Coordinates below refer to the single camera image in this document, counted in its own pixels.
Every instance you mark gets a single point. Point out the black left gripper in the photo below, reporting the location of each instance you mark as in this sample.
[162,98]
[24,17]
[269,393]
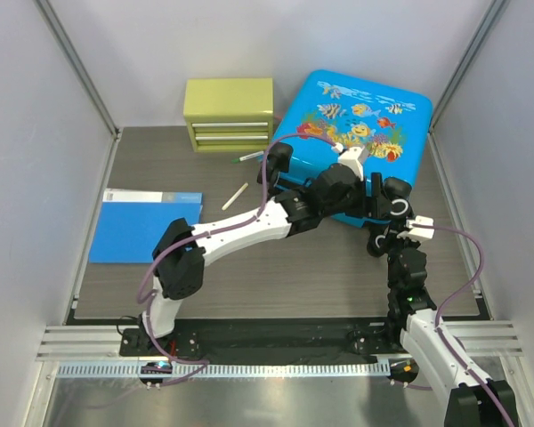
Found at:
[376,207]

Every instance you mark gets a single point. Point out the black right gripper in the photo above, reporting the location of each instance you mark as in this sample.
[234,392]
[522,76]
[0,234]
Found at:
[412,242]

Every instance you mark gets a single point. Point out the blue suitcase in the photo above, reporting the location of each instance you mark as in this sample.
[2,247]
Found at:
[336,118]

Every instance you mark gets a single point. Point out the blue white box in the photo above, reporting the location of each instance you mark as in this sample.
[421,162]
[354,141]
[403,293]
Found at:
[131,222]

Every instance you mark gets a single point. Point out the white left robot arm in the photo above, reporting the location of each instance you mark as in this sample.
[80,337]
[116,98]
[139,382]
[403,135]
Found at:
[184,251]

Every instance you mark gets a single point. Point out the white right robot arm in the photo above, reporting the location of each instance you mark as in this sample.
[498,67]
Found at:
[467,394]

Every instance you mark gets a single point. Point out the yellow-green drawer organizer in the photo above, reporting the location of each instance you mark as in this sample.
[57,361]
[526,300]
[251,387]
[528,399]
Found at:
[229,114]

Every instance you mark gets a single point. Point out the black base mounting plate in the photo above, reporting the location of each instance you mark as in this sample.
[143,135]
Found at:
[267,341]

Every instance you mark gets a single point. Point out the slotted cable duct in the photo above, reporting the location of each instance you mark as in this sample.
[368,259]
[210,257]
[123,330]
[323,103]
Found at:
[158,369]

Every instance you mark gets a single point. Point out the aluminium right corner post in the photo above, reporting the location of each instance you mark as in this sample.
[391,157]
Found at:
[488,21]

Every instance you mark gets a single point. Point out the aluminium corner post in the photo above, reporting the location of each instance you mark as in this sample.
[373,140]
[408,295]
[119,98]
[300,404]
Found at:
[63,40]
[488,21]

